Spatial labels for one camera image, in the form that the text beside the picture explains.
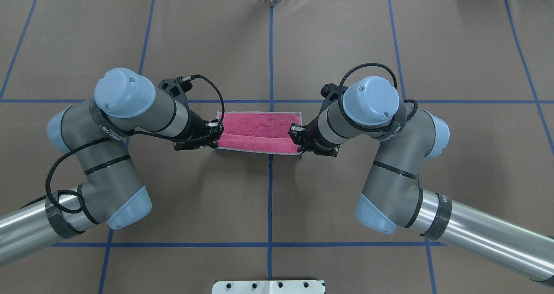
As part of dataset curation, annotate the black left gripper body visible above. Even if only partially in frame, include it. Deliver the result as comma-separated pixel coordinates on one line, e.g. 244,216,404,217
174,112,223,151

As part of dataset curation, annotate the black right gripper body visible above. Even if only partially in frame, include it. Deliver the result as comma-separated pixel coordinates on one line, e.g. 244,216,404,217
297,122,340,157

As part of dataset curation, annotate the pink and grey towel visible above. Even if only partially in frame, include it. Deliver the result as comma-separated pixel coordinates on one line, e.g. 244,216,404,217
218,112,302,155

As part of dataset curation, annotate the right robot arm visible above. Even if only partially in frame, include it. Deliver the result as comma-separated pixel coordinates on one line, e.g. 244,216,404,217
289,76,553,287

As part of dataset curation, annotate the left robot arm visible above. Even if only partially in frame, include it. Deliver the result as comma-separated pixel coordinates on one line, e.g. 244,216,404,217
1,68,225,266

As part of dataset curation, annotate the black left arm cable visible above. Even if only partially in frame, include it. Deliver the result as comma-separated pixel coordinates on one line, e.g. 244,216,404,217
45,74,225,214

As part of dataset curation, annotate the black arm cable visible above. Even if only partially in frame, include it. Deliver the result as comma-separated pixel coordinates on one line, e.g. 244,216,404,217
338,63,419,134
45,74,225,214

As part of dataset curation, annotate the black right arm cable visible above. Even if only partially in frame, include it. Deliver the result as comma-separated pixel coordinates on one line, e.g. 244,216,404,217
338,63,419,134

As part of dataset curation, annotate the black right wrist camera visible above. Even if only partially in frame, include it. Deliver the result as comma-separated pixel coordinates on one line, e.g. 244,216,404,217
320,83,343,105

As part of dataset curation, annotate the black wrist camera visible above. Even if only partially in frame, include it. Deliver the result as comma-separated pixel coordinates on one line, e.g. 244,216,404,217
320,83,343,105
158,76,193,106

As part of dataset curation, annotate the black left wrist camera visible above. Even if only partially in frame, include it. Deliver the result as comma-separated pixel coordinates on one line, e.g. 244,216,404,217
158,76,193,106

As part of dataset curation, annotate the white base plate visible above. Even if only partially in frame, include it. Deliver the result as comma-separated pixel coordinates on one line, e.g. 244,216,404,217
211,280,326,294

